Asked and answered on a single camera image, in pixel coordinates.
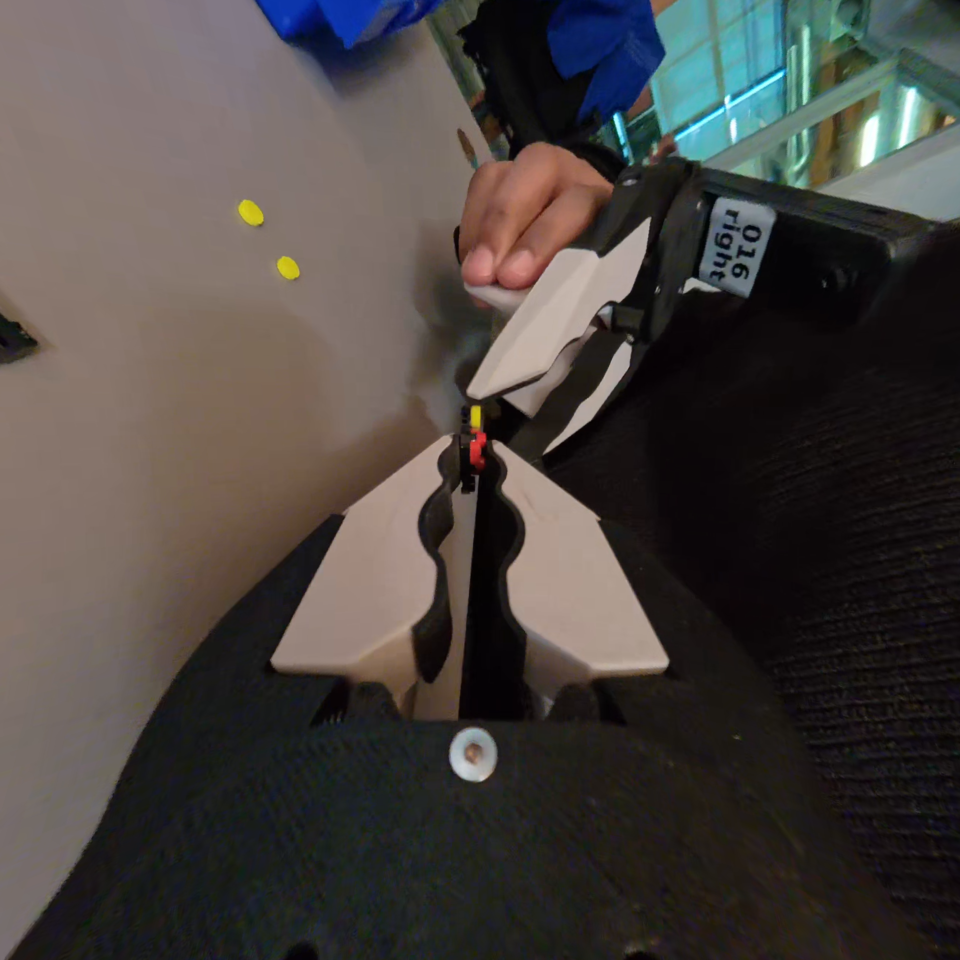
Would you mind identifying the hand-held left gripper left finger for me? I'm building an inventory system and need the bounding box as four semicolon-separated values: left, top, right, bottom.
268;432;461;711

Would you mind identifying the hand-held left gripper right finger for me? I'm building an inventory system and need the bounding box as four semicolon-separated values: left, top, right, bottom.
490;439;670;705

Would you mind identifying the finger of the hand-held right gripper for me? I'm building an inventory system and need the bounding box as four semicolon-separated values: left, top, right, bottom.
497;336;637;461
466;215;653;401

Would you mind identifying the round black lego plate assembly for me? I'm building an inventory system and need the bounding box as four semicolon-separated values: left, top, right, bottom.
459;404;490;494

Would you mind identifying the person's right forearm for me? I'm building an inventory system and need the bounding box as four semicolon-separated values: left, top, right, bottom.
582;140;630;187

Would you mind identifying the person's right hand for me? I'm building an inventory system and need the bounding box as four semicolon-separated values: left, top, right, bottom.
457;140;617;292

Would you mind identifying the person's black knit sweater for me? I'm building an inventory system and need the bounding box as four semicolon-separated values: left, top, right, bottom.
544;217;960;960

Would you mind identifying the blue storage bin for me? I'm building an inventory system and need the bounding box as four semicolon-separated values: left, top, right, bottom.
255;0;446;50

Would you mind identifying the small black lego bracket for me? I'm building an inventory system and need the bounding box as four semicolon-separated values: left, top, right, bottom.
0;315;39;365

